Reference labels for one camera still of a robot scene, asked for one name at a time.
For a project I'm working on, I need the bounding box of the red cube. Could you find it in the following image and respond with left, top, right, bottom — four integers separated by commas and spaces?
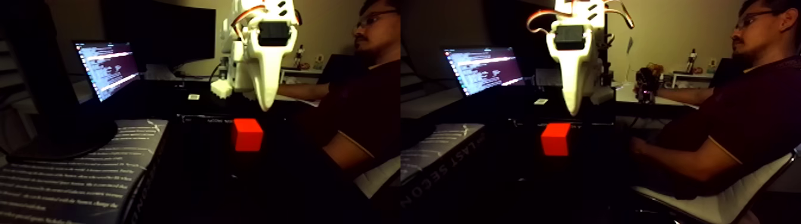
232, 118, 265, 153
541, 122, 572, 157

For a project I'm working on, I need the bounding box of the dark leader arm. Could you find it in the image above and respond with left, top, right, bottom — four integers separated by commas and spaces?
635, 63, 664, 105

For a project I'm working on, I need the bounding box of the person's hand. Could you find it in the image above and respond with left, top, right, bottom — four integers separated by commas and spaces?
636, 66, 659, 95

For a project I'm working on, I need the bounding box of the black flat monitor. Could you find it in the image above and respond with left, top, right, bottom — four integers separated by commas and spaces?
483, 0, 551, 49
102, 0, 218, 69

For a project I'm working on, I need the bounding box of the open laptop lit screen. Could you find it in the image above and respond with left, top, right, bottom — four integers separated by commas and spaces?
73, 41, 142, 104
443, 46, 527, 98

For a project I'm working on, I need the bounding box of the person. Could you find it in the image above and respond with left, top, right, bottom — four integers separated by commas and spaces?
275, 0, 401, 181
631, 0, 801, 200

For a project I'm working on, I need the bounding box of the grey book white lettering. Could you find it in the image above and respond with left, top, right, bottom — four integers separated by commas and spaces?
0, 119, 170, 224
400, 123, 486, 211

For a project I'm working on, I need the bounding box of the large dark monitor with stand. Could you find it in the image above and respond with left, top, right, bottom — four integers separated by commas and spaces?
0, 0, 120, 162

